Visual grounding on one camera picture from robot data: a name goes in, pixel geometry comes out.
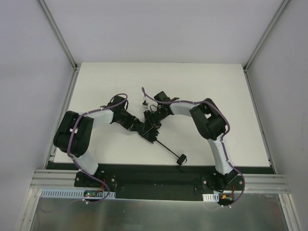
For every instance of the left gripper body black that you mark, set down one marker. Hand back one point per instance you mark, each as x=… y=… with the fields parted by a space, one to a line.
x=143 y=130

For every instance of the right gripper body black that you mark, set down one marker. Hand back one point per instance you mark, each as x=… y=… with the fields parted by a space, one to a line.
x=151 y=116

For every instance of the black folding umbrella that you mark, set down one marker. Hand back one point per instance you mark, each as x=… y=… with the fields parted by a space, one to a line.
x=150 y=133

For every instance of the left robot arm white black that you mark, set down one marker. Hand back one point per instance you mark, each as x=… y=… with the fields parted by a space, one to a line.
x=74 y=132

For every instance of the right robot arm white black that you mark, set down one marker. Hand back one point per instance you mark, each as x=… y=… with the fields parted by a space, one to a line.
x=210 y=123

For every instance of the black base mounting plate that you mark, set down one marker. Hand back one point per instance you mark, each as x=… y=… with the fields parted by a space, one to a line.
x=147 y=182

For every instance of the left circuit board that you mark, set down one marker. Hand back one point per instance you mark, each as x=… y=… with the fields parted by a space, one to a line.
x=89 y=193

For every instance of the circuit board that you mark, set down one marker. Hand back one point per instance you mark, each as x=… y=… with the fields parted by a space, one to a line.
x=89 y=193
x=229 y=197

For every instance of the right circuit board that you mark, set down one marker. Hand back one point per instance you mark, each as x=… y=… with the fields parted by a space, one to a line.
x=229 y=197

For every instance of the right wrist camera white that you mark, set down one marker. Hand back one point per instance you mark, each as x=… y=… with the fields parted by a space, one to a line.
x=145 y=104

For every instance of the right white cable duct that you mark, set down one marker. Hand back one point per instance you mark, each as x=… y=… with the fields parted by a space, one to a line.
x=211 y=197

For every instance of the white cable duct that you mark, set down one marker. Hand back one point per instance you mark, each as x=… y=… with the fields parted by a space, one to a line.
x=211 y=197
x=73 y=194

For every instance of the right aluminium frame post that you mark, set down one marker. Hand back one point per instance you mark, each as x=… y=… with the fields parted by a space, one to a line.
x=267 y=32

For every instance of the aluminium frame post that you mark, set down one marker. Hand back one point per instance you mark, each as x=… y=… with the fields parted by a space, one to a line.
x=267 y=32
x=57 y=33

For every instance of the aluminium cross rail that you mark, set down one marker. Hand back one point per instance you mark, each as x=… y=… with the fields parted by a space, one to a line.
x=58 y=179

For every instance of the left white cable duct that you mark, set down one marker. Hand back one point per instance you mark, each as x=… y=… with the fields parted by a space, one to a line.
x=73 y=194

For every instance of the left aluminium frame post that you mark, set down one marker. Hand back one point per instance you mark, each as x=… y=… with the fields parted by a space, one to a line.
x=57 y=33

